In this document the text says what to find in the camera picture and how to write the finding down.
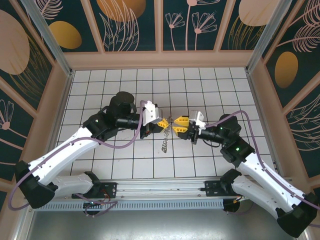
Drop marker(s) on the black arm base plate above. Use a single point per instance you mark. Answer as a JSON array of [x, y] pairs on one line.
[[212, 188], [111, 188]]

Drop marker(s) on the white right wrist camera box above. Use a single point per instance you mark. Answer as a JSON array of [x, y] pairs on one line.
[[198, 117]]

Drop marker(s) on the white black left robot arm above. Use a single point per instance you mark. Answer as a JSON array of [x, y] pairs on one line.
[[65, 152]]

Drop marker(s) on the aluminium frame post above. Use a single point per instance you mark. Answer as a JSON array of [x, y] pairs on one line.
[[50, 40], [265, 35]]

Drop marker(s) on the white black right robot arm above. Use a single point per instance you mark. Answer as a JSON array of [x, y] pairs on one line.
[[257, 195]]

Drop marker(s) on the small green circuit board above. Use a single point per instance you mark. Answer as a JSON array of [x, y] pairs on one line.
[[93, 203]]

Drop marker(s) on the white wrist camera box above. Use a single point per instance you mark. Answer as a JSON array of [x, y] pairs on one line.
[[198, 117], [151, 112]]

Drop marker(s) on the aluminium mounting rail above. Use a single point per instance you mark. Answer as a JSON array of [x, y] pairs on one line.
[[160, 186]]

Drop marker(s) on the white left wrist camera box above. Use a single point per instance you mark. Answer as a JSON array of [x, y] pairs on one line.
[[151, 112]]

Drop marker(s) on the grey metal sheet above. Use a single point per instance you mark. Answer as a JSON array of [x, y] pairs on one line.
[[160, 225]]

